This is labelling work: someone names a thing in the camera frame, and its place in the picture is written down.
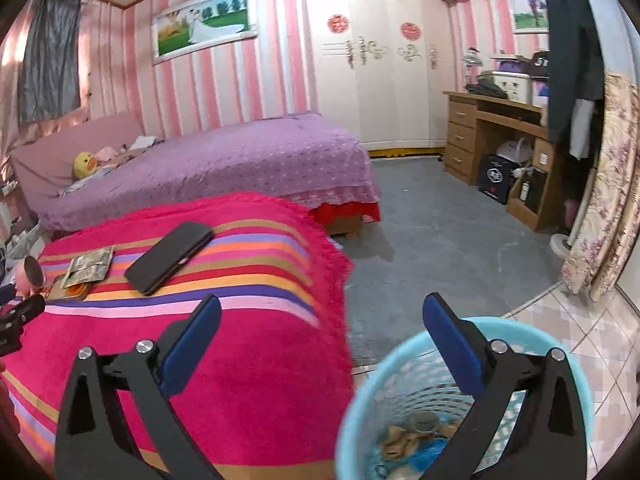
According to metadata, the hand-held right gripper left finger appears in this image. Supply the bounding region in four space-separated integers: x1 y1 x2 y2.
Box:
54 294 226 480

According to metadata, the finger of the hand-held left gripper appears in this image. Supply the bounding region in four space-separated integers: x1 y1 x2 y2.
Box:
0 292 47 323

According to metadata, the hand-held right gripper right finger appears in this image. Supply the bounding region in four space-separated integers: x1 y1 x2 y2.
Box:
421 292 587 480

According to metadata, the small round tin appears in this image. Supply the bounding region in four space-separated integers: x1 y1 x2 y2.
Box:
405 411 441 433

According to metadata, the light blue mesh basket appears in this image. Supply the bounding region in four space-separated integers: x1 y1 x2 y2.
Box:
334 316 596 480

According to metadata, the beige cloth sock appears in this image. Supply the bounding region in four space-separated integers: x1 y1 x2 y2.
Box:
379 422 463 461

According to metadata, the pink cup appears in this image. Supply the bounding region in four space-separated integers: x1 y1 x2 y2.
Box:
14 255 47 298

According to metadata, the tan flat card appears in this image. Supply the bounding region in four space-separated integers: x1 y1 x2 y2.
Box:
44 274 93 303

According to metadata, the red striped blanket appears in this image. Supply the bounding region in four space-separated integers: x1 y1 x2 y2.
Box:
0 191 356 480

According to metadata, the black smartphone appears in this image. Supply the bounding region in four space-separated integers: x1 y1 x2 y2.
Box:
123 221 216 297

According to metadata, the white fan stand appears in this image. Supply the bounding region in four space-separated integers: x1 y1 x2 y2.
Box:
549 170 596 261

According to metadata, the yellow duck plush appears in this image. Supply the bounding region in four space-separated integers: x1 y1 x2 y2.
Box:
72 152 98 181

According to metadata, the pink bed headboard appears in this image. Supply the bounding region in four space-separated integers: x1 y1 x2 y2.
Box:
10 111 143 206

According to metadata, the red lace bed skirt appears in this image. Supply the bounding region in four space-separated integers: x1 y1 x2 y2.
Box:
310 199 381 223

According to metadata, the black paper bag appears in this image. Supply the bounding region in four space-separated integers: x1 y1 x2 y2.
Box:
477 154 518 206

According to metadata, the dark box with bottle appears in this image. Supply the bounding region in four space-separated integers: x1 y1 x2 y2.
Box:
506 167 548 216

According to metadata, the purple dotted bedspread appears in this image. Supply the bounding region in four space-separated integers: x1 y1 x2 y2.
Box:
37 111 382 233

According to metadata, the yellow wardrobe base strip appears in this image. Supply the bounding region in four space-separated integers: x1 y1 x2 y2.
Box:
367 146 447 160

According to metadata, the white domed appliance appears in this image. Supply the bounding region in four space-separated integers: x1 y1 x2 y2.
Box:
495 136 533 166

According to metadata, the wooden desk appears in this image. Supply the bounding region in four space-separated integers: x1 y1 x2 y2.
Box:
442 90 566 233

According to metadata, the floral cloth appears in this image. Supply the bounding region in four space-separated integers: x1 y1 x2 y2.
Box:
560 70 640 303

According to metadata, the grey curtain cloth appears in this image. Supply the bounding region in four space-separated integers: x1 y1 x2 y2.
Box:
17 0 83 123

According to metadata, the dark clothes pile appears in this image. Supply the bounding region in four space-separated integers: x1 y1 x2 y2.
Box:
465 77 508 100

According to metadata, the pink window curtain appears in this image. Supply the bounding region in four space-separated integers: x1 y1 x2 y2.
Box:
0 0 126 161

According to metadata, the white wardrobe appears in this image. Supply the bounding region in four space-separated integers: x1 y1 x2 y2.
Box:
302 0 458 151

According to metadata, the white storage box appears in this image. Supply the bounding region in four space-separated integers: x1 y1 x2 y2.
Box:
487 72 533 103

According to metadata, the hanging dark jacket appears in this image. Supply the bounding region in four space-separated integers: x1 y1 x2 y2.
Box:
544 0 606 143

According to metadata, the framed wedding photo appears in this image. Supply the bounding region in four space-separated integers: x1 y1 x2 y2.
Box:
151 0 260 66

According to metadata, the framed couple photo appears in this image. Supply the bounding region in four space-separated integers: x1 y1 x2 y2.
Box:
509 0 551 35

